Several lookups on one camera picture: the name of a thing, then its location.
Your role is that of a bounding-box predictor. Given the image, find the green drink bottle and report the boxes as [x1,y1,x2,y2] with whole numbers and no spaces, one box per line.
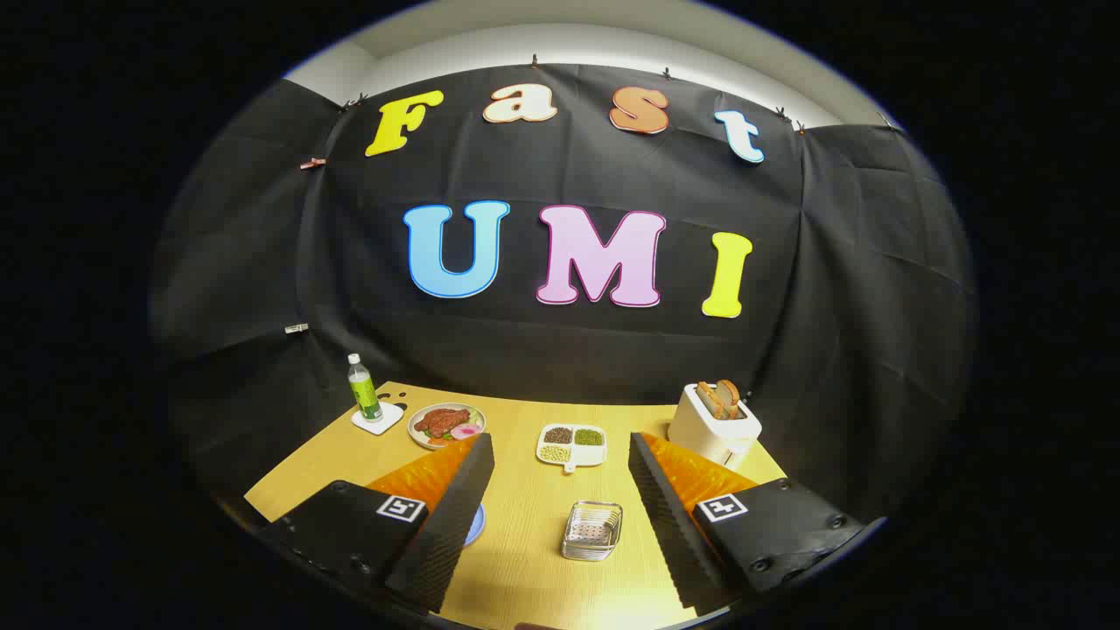
[347,353,383,423]

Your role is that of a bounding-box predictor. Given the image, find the white toaster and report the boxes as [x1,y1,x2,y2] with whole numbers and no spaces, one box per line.
[667,383,763,467]

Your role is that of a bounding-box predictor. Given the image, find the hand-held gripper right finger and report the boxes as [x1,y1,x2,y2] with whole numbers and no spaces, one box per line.
[627,430,867,618]

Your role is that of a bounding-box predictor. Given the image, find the white square coaster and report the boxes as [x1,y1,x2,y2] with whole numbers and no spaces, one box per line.
[351,401,405,437]

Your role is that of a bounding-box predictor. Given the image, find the black backdrop cloth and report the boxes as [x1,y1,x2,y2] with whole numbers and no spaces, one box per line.
[149,63,977,526]

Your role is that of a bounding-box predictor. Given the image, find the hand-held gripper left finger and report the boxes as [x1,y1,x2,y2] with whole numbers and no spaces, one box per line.
[254,431,496,615]

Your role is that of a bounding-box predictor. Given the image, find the white divided bean dish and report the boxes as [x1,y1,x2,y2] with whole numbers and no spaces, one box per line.
[535,423,607,474]

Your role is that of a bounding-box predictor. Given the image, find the plate of toy food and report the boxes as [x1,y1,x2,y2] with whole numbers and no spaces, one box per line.
[408,402,487,452]

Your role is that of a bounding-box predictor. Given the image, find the metal wire basket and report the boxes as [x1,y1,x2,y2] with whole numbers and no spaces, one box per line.
[561,501,624,562]

